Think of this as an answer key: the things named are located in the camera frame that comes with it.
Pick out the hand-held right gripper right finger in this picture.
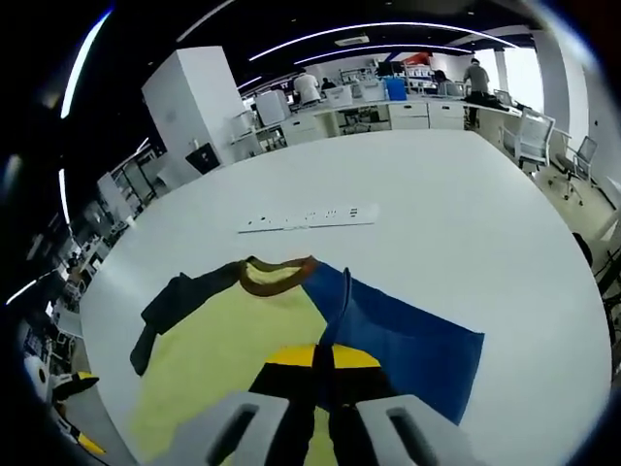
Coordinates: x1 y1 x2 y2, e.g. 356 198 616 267
327 344 482 466

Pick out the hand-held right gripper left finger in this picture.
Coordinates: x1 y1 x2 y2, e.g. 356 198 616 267
164 344 319 466

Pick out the yellow blue black garment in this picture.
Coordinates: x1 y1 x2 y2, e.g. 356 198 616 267
129 255 486 466

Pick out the ceiling light strip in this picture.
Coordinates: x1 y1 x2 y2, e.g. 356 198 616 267
293 43 475 65
59 8 114 119
57 168 70 225
249 20 519 62

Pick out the white table power strip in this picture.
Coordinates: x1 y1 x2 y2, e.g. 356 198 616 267
237 204 379 235

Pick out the black box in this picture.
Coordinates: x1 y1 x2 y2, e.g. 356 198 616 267
184 143 219 176

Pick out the wide white pillar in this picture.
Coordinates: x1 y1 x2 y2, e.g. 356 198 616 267
141 46 248 183

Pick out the long white workbench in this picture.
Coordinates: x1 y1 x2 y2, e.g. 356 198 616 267
278 94 523 147

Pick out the white office chair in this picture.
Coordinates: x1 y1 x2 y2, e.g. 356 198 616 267
555 135 599 200
502 107 557 171

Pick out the white cabinet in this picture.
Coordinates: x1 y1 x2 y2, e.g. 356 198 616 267
254 89 292 127

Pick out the blue storage bin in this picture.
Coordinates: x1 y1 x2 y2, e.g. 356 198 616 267
383 77 408 102

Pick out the white storage bin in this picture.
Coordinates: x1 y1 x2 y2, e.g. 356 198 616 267
359 80 387 103
323 85 353 109

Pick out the narrow white pillar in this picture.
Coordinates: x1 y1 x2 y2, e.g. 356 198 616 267
533 31 591 147

